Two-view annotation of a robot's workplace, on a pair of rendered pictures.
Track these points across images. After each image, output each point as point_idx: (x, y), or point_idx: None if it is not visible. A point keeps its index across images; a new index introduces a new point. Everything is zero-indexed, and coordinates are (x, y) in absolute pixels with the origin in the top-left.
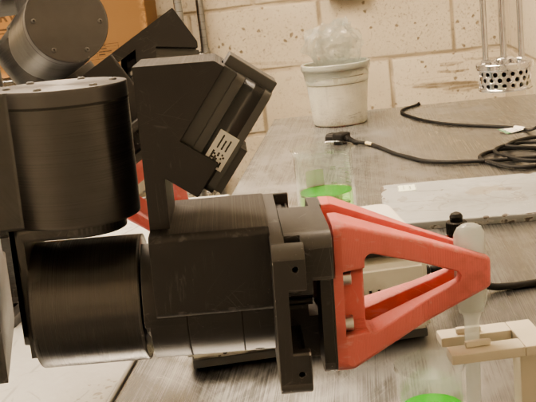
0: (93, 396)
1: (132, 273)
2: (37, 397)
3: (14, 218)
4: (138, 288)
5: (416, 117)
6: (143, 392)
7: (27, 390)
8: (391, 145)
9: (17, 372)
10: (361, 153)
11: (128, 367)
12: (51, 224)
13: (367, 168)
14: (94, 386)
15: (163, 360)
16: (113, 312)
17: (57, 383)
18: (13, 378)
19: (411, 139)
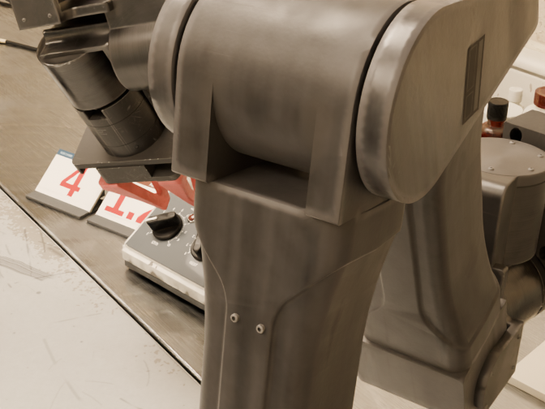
0: (158, 364)
1: (536, 274)
2: (105, 383)
3: (501, 260)
4: (541, 282)
5: (5, 2)
6: (195, 346)
7: (83, 380)
8: (25, 40)
9: (39, 368)
10: (7, 53)
11: (143, 329)
12: (524, 258)
13: (42, 73)
14: (143, 355)
15: (164, 313)
16: (534, 303)
17: (101, 363)
18: (47, 374)
19: (37, 32)
